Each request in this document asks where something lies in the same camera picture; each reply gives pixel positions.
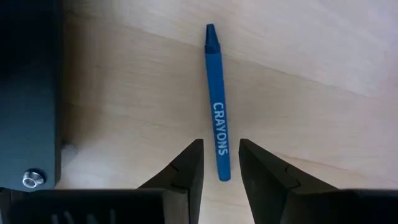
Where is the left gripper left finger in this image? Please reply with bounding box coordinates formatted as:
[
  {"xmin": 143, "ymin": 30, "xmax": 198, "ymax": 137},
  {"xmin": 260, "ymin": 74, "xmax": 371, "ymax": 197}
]
[{"xmin": 0, "ymin": 138, "xmax": 205, "ymax": 224}]

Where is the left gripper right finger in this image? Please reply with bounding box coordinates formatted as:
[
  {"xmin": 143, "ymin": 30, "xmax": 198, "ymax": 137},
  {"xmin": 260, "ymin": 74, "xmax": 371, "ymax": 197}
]
[{"xmin": 238, "ymin": 138, "xmax": 398, "ymax": 224}]

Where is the blue crayon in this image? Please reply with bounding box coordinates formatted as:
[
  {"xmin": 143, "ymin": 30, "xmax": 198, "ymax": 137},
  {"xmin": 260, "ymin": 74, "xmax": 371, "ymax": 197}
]
[{"xmin": 204, "ymin": 23, "xmax": 232, "ymax": 182}]

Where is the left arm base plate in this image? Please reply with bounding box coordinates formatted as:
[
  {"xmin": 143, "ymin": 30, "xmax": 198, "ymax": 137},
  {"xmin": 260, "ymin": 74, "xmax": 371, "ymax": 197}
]
[{"xmin": 0, "ymin": 0, "xmax": 62, "ymax": 191}]

